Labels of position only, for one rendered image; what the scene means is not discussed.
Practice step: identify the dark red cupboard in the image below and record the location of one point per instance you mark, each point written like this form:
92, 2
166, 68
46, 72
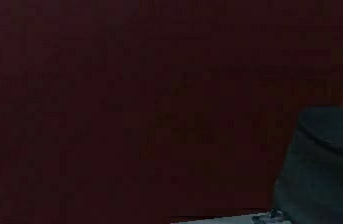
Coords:
129, 106

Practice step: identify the dark grey round bin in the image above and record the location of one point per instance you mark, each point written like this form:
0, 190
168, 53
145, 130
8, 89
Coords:
325, 166

